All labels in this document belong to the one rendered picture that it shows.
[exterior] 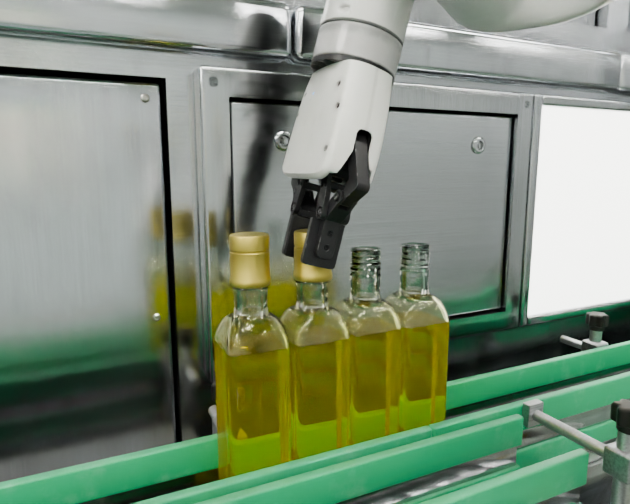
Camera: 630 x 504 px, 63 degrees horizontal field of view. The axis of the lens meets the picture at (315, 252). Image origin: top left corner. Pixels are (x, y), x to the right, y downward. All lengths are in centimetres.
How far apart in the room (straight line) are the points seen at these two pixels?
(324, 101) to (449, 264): 35
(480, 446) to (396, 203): 30
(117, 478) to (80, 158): 31
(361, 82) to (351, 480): 33
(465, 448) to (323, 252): 24
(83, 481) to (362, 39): 44
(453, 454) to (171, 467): 26
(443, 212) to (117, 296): 42
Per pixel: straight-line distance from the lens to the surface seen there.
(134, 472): 52
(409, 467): 51
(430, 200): 69
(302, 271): 45
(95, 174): 57
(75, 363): 61
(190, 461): 53
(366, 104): 43
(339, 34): 45
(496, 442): 58
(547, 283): 86
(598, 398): 72
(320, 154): 42
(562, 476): 53
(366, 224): 64
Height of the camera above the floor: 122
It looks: 9 degrees down
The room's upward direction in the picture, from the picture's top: straight up
